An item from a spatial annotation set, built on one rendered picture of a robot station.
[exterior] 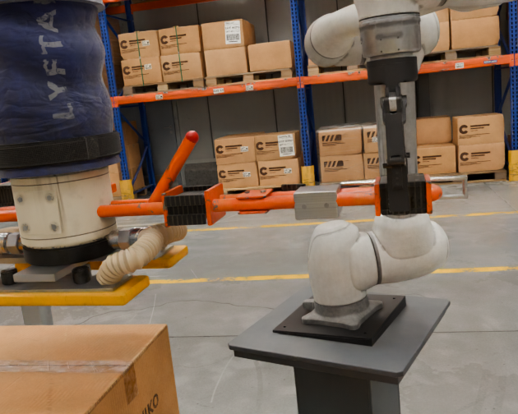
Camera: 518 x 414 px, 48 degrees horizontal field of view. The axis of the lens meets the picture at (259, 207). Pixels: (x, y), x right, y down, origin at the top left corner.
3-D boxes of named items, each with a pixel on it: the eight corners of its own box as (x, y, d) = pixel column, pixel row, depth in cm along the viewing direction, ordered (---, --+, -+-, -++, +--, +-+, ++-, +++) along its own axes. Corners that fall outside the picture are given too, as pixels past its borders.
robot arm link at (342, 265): (308, 292, 176) (298, 222, 172) (367, 281, 176) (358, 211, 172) (317, 310, 160) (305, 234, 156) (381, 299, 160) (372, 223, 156)
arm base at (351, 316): (321, 298, 184) (318, 282, 183) (385, 305, 170) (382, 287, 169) (289, 321, 170) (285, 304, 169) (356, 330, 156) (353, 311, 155)
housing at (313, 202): (294, 220, 93) (292, 193, 92) (302, 211, 99) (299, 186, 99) (338, 218, 91) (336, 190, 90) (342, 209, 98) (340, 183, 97)
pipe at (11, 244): (-51, 283, 101) (-58, 251, 99) (35, 244, 124) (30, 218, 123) (127, 280, 92) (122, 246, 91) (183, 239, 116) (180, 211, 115)
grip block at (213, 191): (163, 228, 97) (158, 194, 96) (183, 215, 106) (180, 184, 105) (210, 227, 95) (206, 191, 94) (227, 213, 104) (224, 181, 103)
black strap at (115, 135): (-40, 172, 97) (-44, 149, 96) (42, 155, 119) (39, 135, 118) (80, 164, 91) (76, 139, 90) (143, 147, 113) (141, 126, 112)
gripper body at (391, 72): (367, 61, 93) (372, 119, 95) (363, 59, 85) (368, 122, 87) (416, 55, 91) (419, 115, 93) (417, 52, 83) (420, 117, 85)
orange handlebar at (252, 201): (-64, 229, 110) (-68, 211, 110) (31, 199, 139) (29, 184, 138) (444, 207, 87) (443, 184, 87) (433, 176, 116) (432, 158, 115)
